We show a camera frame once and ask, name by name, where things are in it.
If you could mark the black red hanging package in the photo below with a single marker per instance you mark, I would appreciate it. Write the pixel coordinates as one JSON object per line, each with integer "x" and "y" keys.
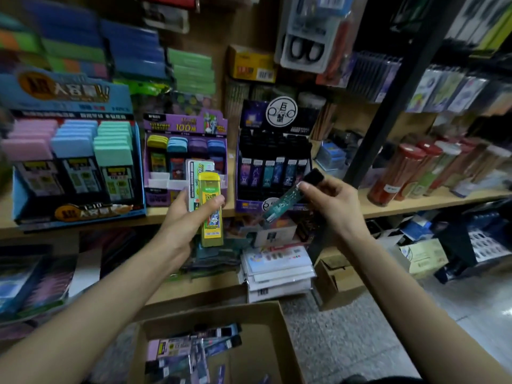
{"x": 168, "y": 2}

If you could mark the small open brown carton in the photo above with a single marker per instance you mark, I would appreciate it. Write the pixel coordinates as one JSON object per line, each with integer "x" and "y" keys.
{"x": 340, "y": 284}

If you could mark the stack of white packets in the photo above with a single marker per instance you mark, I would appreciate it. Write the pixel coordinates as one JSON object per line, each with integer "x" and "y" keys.
{"x": 276, "y": 272}

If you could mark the heap of green teal packs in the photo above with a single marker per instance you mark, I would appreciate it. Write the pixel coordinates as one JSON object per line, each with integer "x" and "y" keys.
{"x": 212, "y": 258}

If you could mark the yellow carton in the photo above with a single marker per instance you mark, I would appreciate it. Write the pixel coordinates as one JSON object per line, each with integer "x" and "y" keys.
{"x": 250, "y": 64}

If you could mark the purple display box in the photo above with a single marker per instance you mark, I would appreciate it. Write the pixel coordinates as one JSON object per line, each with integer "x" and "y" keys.
{"x": 184, "y": 124}

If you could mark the blue display box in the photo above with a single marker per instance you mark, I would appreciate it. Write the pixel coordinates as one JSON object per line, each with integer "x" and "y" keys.
{"x": 64, "y": 88}

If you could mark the stack of green packets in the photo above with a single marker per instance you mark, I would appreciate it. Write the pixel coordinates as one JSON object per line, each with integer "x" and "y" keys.
{"x": 190, "y": 72}

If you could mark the black and white display box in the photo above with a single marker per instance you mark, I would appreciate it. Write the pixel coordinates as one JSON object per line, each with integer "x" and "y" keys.
{"x": 280, "y": 112}

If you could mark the black plastic basket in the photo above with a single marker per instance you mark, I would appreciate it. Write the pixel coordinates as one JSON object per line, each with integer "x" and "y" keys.
{"x": 476, "y": 244}

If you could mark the person's right forearm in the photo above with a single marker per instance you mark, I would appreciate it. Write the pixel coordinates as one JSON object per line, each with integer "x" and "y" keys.
{"x": 432, "y": 316}

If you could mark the person's right hand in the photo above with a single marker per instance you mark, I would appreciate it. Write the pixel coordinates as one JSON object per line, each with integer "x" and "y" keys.
{"x": 340, "y": 208}

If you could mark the wooden shelf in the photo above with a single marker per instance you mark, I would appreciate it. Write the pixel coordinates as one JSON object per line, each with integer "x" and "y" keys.
{"x": 416, "y": 200}

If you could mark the brown cardboard box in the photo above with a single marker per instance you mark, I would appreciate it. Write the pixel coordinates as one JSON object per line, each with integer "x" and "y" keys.
{"x": 272, "y": 332}

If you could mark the row of dark blue refills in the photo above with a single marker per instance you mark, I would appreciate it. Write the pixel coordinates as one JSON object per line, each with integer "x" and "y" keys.
{"x": 374, "y": 76}

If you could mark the person's left forearm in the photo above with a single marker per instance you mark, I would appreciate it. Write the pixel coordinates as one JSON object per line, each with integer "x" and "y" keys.
{"x": 80, "y": 324}

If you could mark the person's left hand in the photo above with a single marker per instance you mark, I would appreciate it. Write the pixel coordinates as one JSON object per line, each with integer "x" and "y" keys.
{"x": 180, "y": 236}

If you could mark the stack of blue packets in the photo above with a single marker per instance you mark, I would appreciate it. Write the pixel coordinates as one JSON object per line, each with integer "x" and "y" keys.
{"x": 132, "y": 48}

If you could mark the hanging white blister package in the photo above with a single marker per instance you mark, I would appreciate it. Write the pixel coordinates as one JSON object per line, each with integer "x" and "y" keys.
{"x": 304, "y": 48}

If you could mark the red cylinder containers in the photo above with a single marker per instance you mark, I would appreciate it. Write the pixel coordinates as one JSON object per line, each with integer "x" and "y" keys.
{"x": 396, "y": 180}

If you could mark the pile of pencil lead cases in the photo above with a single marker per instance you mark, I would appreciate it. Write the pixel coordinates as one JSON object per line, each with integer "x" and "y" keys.
{"x": 188, "y": 348}

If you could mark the stack of multicoloured packets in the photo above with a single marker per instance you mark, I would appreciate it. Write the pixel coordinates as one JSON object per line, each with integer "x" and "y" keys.
{"x": 48, "y": 48}

